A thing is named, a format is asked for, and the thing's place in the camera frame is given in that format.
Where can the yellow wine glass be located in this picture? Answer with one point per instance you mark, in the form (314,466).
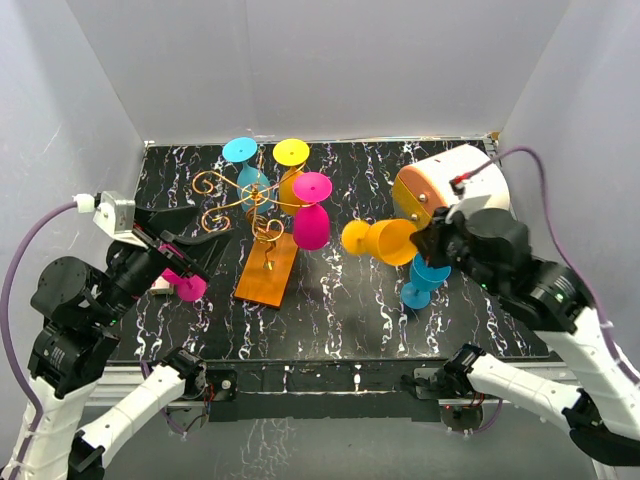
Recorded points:
(291,153)
(388,241)

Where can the blue wine glass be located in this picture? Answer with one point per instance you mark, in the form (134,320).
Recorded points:
(423,280)

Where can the small white red box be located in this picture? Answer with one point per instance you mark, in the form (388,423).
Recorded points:
(161,287)

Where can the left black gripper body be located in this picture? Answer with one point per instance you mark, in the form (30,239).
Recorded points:
(137,268)

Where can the aluminium front rail frame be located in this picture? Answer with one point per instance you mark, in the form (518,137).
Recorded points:
(322,389)

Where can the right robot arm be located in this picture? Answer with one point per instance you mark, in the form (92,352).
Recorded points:
(601,413)

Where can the pink wine glass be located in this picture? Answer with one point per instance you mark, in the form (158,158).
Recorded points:
(189,289)
(311,226)

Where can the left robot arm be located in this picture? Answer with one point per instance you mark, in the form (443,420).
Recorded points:
(80,304)

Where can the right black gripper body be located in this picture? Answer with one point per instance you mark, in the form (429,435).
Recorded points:
(449,243)

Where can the gold wire wine glass rack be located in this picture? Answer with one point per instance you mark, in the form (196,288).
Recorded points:
(270,261)

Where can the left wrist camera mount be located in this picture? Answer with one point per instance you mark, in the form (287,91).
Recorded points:
(112,213)

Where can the yellow wine glass front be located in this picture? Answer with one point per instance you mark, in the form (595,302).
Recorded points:
(388,241)

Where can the yellow wine glass back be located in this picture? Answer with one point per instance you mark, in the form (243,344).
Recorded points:
(291,153)

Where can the white round drawer cabinet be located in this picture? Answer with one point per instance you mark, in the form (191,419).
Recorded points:
(421,187)

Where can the teal wine glass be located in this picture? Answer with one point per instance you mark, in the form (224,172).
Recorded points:
(243,150)

